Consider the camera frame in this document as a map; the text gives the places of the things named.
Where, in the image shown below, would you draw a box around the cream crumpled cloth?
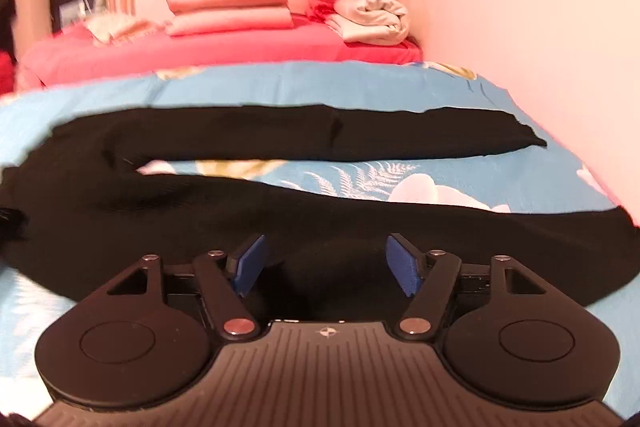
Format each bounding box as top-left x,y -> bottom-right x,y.
84,12 -> 167,47

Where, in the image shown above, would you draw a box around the red cloth pile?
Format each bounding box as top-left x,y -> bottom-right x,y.
0,51 -> 17,96

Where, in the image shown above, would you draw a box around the beige rolled cloth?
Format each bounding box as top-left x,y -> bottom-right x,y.
325,0 -> 411,47

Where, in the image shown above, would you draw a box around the blue floral blanket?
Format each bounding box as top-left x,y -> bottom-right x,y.
0,59 -> 640,380

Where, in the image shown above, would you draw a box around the red bed sheet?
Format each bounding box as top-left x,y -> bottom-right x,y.
15,14 -> 424,90

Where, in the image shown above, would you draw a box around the black pants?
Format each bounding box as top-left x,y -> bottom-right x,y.
0,104 -> 640,309

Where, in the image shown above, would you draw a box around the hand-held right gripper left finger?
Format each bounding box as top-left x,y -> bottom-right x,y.
107,234 -> 269,341

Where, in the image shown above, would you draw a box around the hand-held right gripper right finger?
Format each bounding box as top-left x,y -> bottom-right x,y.
385,233 -> 549,341

